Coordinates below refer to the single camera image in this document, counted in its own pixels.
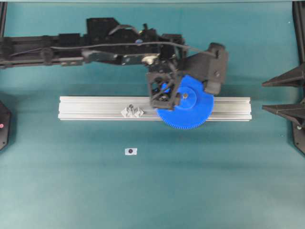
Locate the small white marker sticker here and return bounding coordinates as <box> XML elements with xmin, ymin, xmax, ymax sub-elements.
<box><xmin>125</xmin><ymin>148</ymin><xmax>137</xmax><ymax>156</ymax></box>

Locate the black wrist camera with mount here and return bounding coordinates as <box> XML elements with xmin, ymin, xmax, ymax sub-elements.
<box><xmin>179</xmin><ymin>43</ymin><xmax>228</xmax><ymax>84</ymax></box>

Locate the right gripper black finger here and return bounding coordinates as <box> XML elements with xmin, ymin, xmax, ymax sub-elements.
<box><xmin>262</xmin><ymin>104</ymin><xmax>305</xmax><ymax>126</ymax></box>
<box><xmin>262</xmin><ymin>64</ymin><xmax>305</xmax><ymax>87</ymax></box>

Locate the silver aluminium extrusion rail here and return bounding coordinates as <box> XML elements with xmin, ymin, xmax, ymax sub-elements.
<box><xmin>58</xmin><ymin>96</ymin><xmax>252</xmax><ymax>122</ymax></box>

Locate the black camera cable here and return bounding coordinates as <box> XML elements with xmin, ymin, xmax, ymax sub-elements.
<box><xmin>9</xmin><ymin>42</ymin><xmax>215</xmax><ymax>58</ymax></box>

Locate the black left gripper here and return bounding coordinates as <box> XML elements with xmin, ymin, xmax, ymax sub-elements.
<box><xmin>135</xmin><ymin>24</ymin><xmax>222</xmax><ymax>110</ymax></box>

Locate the large blue plastic gear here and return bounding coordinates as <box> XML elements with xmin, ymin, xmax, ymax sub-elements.
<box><xmin>156</xmin><ymin>75</ymin><xmax>214</xmax><ymax>130</ymax></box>

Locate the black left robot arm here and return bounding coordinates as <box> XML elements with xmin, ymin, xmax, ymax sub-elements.
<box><xmin>0</xmin><ymin>18</ymin><xmax>228</xmax><ymax>95</ymax></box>

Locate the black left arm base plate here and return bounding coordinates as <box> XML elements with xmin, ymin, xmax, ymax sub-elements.
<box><xmin>0</xmin><ymin>102</ymin><xmax>11</xmax><ymax>150</ymax></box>

